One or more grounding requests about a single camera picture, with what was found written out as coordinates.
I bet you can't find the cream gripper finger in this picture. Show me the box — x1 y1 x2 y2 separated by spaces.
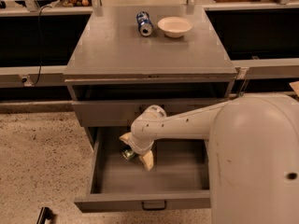
139 150 154 171
120 133 132 145

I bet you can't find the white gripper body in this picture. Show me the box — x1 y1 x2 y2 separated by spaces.
128 134 154 155

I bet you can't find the green soda can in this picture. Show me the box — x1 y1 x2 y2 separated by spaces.
121 147 136 161

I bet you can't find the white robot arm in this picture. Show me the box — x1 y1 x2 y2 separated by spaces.
121 93 299 224

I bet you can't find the open grey middle drawer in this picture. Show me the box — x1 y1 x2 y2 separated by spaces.
75 127 210 213

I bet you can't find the closed grey top drawer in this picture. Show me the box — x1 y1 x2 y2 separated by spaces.
72 98 225 127

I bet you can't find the grey drawer cabinet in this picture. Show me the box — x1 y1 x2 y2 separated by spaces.
63 5 238 147

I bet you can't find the blue soda can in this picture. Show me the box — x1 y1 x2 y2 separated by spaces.
136 11 153 36

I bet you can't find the black object on floor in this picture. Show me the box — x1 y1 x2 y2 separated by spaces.
36 206 54 224

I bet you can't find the white bowl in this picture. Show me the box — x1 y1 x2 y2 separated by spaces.
158 17 193 38

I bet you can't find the black power cable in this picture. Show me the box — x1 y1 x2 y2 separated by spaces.
31 5 54 87

